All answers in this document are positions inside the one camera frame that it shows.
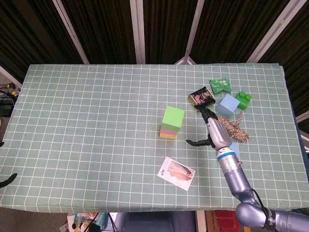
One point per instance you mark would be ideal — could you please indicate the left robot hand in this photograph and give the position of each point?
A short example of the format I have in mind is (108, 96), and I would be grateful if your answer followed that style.
(8, 180)

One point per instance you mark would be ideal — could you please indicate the black rectangular tin can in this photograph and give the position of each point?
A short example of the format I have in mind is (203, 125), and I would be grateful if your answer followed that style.
(202, 96)

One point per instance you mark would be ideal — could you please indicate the white metal frame post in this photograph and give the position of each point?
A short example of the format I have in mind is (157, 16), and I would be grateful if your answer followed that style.
(194, 29)
(274, 31)
(141, 36)
(71, 31)

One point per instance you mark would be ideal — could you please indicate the blue foam cube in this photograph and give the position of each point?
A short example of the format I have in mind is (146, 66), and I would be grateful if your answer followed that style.
(235, 149)
(228, 104)

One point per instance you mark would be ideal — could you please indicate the white metal frame rail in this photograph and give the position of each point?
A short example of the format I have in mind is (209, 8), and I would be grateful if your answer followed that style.
(303, 118)
(9, 76)

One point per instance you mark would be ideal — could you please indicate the pink foam cube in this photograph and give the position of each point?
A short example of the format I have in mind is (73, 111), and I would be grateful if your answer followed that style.
(169, 131)

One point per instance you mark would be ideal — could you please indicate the red plastic crate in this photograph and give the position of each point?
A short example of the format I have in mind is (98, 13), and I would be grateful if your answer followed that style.
(225, 218)

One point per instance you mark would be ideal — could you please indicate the yellow foam cube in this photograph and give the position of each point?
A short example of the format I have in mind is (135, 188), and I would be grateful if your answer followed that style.
(167, 136)

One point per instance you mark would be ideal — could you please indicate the green checked tablecloth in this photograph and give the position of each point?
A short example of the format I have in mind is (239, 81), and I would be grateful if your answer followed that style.
(84, 133)

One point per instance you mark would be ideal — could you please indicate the yellow bar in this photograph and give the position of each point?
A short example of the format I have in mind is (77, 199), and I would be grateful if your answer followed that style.
(246, 229)

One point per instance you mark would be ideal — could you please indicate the white table leg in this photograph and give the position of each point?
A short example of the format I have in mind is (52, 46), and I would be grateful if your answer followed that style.
(200, 221)

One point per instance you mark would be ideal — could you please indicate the brown cardboard box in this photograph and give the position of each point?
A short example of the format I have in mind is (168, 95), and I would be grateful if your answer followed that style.
(210, 221)

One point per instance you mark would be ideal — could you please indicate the picture postcard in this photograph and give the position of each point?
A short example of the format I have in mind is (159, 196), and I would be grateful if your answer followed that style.
(176, 172)

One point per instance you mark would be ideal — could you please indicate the dark brown curtain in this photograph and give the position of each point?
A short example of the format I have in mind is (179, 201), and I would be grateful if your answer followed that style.
(108, 29)

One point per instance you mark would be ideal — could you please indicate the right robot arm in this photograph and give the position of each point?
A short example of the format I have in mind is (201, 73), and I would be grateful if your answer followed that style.
(235, 174)

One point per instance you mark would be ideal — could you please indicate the teal snack bag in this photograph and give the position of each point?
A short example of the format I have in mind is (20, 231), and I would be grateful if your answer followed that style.
(101, 218)

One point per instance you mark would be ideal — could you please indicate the grey blue seat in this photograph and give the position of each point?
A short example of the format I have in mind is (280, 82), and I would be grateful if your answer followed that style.
(154, 223)

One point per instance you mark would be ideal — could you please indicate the green foam cube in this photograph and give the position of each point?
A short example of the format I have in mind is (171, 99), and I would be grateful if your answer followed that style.
(173, 116)

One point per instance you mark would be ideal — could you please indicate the green snack packet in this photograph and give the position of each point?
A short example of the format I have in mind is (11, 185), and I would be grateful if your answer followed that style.
(220, 84)

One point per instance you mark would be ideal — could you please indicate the green toy brick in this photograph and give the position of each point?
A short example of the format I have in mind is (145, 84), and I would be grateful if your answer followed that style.
(245, 99)

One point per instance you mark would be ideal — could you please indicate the black power box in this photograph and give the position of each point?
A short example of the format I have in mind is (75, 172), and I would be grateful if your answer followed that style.
(5, 108)

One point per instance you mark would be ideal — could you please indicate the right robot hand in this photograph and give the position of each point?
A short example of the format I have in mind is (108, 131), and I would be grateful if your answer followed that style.
(218, 134)

